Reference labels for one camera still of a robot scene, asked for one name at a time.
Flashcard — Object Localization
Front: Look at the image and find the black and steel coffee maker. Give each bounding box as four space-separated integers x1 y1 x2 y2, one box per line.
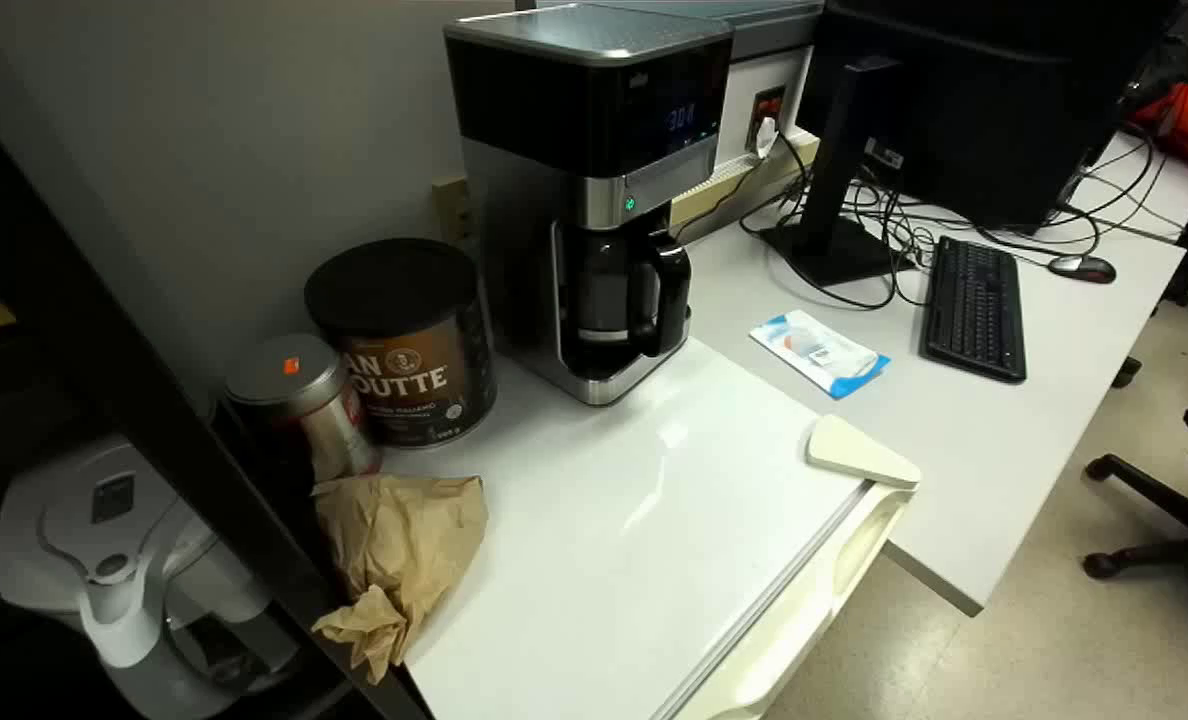
440 0 737 409

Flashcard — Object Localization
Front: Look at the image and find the brown coffee can black lid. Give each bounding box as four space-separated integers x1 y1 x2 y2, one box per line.
299 236 499 450

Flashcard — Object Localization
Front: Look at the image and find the white mini fridge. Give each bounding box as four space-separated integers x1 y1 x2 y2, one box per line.
377 334 919 720

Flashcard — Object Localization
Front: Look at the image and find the beige radiator cover strip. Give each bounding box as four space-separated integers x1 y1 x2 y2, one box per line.
667 122 823 247

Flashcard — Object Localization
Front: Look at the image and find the blue white wipes packet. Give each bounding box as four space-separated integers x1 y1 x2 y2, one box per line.
749 308 891 405

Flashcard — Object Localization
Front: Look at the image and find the crumpled brown paper bag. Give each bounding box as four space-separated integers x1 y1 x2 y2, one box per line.
306 471 493 689

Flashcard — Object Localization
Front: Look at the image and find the metal canister with steel lid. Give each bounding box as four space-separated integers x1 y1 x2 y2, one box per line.
223 332 383 482

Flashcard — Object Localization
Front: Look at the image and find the black computer keyboard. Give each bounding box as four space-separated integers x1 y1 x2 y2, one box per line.
916 230 1030 389

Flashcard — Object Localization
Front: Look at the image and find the black computer monitor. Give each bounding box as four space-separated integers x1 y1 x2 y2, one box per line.
762 0 1188 288

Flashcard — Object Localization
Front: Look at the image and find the black shelf unit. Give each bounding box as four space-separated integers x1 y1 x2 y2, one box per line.
0 76 434 720

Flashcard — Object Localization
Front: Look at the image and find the black computer mouse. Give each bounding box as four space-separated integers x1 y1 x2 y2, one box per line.
1044 250 1118 288

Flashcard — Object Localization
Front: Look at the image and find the black office chair base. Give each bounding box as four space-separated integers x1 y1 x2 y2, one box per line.
1080 394 1188 584

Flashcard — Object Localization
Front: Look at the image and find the glass coffee carafe black handle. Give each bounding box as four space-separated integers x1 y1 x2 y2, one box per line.
556 226 696 383

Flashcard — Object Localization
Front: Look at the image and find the beige wall outlet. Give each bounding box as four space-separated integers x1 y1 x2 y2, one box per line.
429 173 481 247

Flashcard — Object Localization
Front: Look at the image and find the black desk cable loop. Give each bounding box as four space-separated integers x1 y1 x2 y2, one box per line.
737 122 934 316

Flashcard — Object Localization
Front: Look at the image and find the black cable bundle behind monitor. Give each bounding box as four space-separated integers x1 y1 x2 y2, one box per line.
885 127 1188 265

